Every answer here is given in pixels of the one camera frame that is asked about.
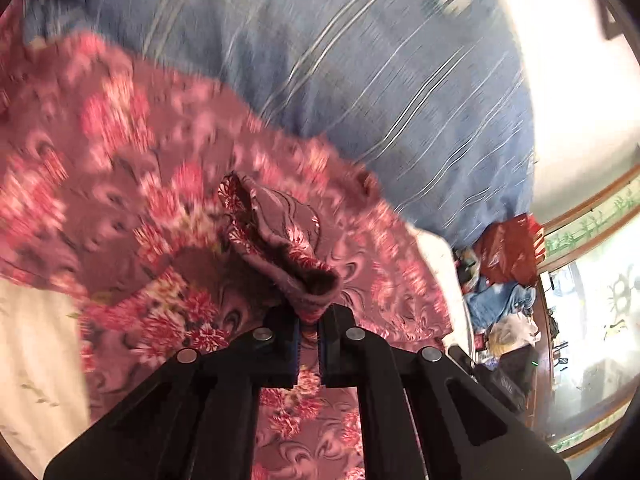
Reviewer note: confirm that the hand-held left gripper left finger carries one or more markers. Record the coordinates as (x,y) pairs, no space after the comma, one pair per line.
(292,355)

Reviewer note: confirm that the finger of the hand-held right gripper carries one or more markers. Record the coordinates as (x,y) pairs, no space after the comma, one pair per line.
(461,357)

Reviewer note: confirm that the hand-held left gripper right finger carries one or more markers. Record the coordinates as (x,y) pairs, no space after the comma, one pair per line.
(324,355)

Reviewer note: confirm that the pink floral garment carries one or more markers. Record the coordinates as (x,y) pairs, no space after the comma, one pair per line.
(150,160)

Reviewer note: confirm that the white plastic bag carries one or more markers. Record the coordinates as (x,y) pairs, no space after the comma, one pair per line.
(515,332)

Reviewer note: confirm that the blue denim cloth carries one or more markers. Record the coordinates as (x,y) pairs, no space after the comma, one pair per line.
(495,302)

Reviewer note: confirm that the wooden framed window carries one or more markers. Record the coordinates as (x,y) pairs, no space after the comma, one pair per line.
(590,310)

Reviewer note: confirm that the red plastic bag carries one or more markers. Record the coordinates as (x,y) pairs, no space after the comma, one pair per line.
(510,250)

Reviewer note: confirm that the cream leaf-print bed sheet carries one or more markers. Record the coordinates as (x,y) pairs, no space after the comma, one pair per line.
(35,360)

